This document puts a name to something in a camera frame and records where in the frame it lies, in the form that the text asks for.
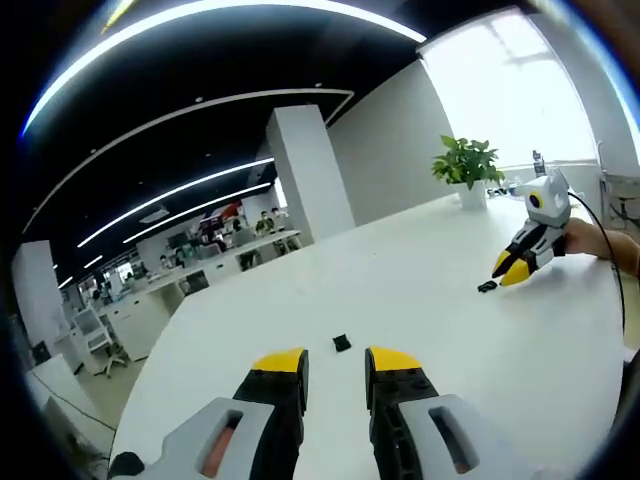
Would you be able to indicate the person's right hand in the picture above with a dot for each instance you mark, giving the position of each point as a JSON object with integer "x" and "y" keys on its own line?
{"x": 582, "y": 237}

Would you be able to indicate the green potted plant white pot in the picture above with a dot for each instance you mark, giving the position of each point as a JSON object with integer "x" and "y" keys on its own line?
{"x": 470, "y": 165}

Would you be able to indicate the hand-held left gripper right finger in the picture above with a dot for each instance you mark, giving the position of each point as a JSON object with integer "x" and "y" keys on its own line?
{"x": 405, "y": 400}

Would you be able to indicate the black pouch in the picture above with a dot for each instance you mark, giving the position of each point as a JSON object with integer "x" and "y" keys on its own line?
{"x": 125, "y": 464}

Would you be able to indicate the black plastic buckle part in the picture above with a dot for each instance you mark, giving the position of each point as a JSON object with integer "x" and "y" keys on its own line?
{"x": 487, "y": 287}
{"x": 342, "y": 343}

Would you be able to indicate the white office desk row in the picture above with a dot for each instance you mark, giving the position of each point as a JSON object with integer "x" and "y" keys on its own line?
{"x": 150, "y": 295}

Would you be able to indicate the white office chair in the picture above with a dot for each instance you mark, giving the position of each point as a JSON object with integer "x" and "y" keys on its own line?
{"x": 100, "y": 335}

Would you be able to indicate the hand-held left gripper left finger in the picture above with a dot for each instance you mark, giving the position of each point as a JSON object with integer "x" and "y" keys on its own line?
{"x": 270, "y": 400}

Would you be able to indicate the long curved ceiling light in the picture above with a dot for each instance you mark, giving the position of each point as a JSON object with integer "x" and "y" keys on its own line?
{"x": 150, "y": 20}

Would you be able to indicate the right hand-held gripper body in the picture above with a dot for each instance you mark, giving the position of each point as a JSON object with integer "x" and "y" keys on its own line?
{"x": 552, "y": 200}

